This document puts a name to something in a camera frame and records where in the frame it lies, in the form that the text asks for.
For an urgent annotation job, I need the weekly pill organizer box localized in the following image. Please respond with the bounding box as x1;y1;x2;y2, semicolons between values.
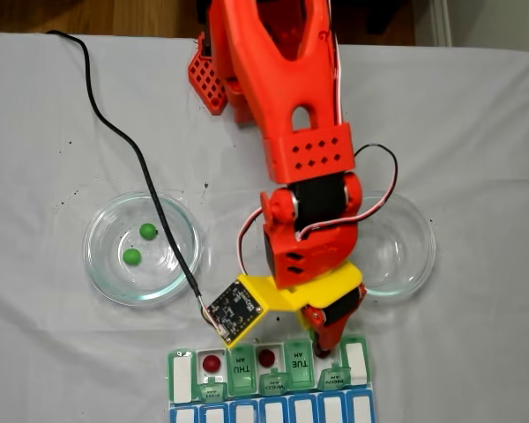
166;333;376;423

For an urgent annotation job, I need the glass bowl with embossed logo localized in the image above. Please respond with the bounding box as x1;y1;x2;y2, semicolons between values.
334;191;437;303

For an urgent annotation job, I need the clear glass bowl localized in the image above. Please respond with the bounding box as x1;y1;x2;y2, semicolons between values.
82;189;203;308

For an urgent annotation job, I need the black table clamp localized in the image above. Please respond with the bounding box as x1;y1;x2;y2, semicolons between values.
197;30;213;58

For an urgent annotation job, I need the white table cover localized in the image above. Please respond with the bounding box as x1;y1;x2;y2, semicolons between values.
0;31;529;423

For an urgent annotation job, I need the camera board on yellow mount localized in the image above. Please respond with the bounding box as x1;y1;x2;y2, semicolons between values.
205;272;302;346

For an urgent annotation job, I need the gripper servo wire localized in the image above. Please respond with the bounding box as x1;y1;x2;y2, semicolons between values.
236;205;268;277

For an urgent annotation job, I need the wrist servo wire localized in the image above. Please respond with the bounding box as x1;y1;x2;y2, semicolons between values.
297;0;400;241

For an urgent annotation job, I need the black camera cable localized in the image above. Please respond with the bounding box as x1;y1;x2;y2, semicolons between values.
46;28;213;315

